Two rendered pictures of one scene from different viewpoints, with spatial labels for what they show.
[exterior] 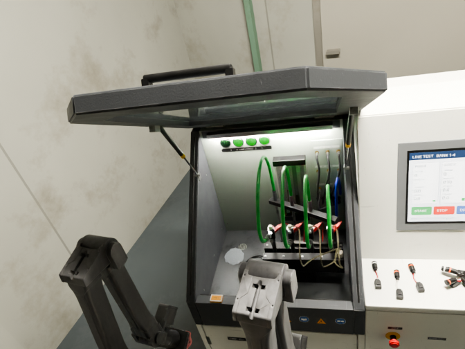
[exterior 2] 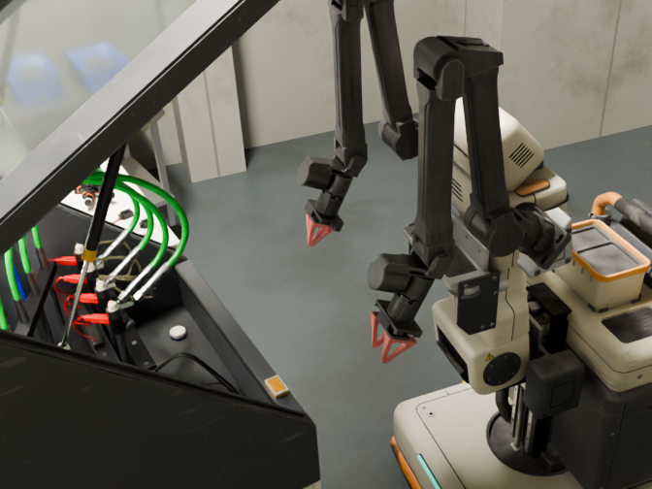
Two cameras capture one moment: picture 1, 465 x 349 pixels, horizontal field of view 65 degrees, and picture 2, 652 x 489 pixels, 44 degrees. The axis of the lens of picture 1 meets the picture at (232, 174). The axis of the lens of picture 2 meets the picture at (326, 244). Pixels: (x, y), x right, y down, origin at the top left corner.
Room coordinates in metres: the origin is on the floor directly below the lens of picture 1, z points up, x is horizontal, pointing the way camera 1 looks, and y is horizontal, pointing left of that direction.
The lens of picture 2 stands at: (1.74, 1.09, 2.11)
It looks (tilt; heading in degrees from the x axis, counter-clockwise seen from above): 34 degrees down; 224
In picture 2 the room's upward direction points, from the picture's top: 4 degrees counter-clockwise
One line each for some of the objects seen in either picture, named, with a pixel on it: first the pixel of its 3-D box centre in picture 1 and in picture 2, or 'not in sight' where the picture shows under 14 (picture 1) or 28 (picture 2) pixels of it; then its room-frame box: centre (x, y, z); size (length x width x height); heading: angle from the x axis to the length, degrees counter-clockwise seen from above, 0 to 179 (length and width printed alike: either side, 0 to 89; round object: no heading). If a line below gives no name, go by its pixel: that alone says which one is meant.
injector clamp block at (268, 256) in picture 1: (304, 262); (115, 352); (1.08, -0.22, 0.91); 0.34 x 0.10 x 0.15; 72
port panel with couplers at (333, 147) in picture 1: (327, 171); not in sight; (1.29, -0.42, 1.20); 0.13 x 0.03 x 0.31; 72
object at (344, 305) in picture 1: (272, 313); (236, 356); (0.89, -0.03, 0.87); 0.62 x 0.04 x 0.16; 72
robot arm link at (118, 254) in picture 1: (127, 296); (435, 164); (0.68, 0.36, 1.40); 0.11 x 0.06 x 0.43; 62
